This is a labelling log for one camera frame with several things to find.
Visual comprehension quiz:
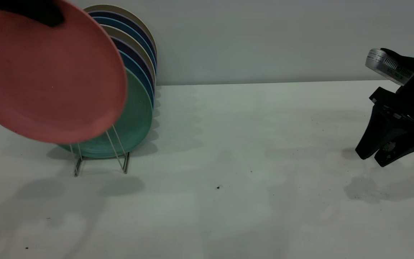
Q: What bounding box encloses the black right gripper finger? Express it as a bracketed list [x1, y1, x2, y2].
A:
[374, 131, 414, 168]
[355, 104, 409, 160]

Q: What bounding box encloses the green round plate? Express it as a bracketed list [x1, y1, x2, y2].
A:
[59, 68, 153, 159]

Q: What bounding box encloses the beige round plate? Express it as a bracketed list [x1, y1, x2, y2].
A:
[83, 4, 157, 55]
[101, 24, 156, 85]

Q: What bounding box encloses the pink round plate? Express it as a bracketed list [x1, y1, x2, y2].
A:
[0, 0, 128, 145]

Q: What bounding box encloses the dark purple round plate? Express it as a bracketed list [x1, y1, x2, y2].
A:
[88, 11, 157, 59]
[111, 36, 156, 95]

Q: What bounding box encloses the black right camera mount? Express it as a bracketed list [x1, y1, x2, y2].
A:
[380, 48, 414, 73]

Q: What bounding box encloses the blue round plate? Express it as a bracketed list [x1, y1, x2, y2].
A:
[93, 17, 157, 69]
[119, 50, 155, 108]

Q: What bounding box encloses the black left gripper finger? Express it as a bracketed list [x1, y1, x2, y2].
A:
[0, 0, 66, 28]

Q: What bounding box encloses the metal wire plate rack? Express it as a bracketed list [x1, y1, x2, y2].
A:
[69, 124, 131, 177]

